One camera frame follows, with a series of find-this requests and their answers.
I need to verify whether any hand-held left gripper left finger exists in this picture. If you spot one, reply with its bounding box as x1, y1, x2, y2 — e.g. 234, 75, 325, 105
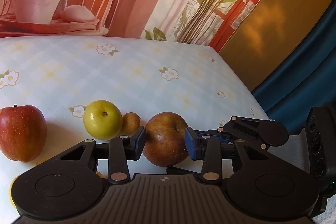
59, 126, 147, 185

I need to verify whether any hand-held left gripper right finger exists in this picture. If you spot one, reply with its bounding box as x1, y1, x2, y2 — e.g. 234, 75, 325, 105
184, 127, 271, 185

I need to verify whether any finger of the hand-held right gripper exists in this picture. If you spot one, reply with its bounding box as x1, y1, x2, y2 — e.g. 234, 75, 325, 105
207, 116, 275, 152
166, 166, 203, 175

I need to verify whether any small brown fruit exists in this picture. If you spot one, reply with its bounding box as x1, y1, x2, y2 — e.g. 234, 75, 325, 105
121, 112, 141, 135

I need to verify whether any dark red apple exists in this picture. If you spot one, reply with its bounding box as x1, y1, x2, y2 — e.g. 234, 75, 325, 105
142, 112, 190, 167

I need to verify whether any bright red apple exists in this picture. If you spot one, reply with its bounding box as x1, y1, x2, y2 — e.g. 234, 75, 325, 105
0, 105, 47, 163

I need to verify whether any small green apple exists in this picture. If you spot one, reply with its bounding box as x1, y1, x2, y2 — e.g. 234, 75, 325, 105
83, 100, 123, 141

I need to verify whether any blue curtain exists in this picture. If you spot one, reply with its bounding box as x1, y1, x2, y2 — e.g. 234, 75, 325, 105
252, 4, 336, 132

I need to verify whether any floral checked tablecloth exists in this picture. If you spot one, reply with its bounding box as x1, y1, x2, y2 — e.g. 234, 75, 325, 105
0, 35, 271, 224

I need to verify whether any brown wooden panel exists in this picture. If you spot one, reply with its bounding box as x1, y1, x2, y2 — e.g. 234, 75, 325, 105
219, 0, 336, 92

